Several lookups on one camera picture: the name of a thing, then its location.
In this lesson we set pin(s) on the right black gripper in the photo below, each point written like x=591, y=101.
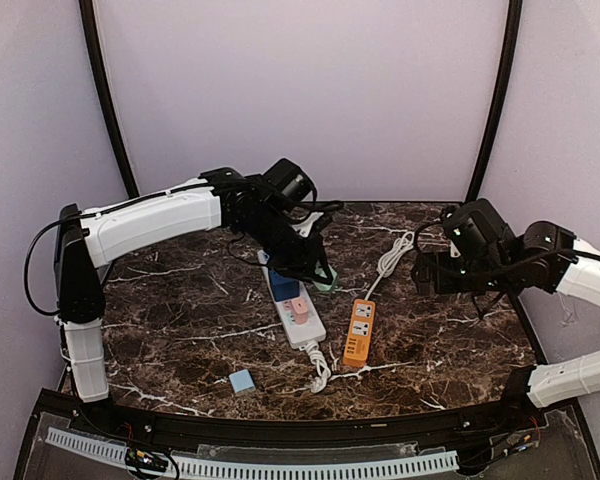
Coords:
x=425, y=275

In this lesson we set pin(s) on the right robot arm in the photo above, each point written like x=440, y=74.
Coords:
x=485, y=255

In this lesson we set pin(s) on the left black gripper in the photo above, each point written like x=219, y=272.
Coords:
x=303, y=257

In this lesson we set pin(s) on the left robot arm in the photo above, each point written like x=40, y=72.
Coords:
x=139, y=281

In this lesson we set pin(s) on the light blue slotted cable duct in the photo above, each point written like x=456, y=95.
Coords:
x=240, y=467

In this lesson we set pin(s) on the blue cube socket adapter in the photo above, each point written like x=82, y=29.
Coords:
x=283, y=288

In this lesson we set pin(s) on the orange power strip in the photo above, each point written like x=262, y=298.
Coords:
x=358, y=341

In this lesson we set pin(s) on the pink plug adapter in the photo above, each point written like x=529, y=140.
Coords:
x=300, y=310

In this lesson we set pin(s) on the white multicolour power strip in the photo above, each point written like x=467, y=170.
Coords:
x=298, y=335

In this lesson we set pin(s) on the right black frame post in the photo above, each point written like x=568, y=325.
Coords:
x=501, y=83

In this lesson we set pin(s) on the green plug adapter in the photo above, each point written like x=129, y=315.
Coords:
x=326, y=279

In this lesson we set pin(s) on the left black frame post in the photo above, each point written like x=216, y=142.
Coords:
x=103, y=90

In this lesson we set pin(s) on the light blue plug adapter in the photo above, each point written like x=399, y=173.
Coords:
x=242, y=382

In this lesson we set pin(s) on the black frame post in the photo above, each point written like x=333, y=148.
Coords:
x=103, y=90
x=501, y=83

